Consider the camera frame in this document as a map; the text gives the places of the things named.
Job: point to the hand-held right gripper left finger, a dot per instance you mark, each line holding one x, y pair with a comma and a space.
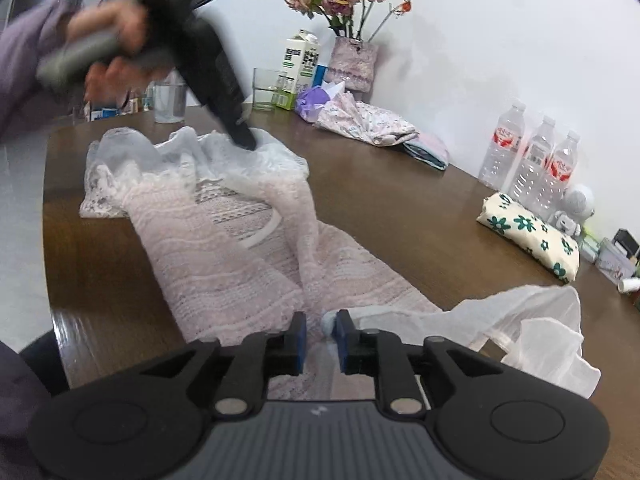
299, 344

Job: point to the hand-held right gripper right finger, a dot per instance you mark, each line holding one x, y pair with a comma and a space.
343, 344

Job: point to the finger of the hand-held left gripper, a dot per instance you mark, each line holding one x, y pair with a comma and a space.
225, 95

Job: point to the pink lace dress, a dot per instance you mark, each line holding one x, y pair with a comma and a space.
225, 260

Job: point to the person's left forearm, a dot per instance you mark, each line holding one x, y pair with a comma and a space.
25, 65

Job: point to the person's left hand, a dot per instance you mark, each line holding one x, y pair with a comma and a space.
115, 17

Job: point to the square clear glass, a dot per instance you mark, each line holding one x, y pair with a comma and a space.
267, 91

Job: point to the round clear drinking glass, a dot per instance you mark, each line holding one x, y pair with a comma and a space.
170, 102

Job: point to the white green milk carton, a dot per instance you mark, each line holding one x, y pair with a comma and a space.
300, 67

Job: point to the purple plastic bag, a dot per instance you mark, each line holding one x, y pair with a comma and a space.
312, 102

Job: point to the blue box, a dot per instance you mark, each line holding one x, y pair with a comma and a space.
322, 76

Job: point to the row of small colourful boxes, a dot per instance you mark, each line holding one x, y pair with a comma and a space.
115, 107

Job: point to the pink fuzzy vase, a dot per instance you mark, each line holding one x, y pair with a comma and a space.
352, 65

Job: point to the pink floral garment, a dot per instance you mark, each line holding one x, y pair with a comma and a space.
365, 120

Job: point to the pink folded cloth blue trim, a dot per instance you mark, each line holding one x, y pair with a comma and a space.
427, 152

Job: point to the cream folded cloth green flowers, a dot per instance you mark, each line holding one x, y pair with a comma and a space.
530, 237

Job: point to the clear water bottle red label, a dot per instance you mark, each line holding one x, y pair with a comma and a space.
560, 180
502, 150
532, 170

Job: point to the white green tissue pack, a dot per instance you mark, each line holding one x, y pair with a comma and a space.
590, 251

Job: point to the white robot-shaped speaker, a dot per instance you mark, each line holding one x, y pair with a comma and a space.
577, 205

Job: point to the grey printed tin box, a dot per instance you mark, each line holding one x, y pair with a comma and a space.
616, 262

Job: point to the person's body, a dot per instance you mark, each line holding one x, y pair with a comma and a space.
17, 410

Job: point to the small white bottle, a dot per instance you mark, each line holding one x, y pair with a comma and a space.
630, 286

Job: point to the black power adapter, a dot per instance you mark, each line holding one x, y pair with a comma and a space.
627, 242

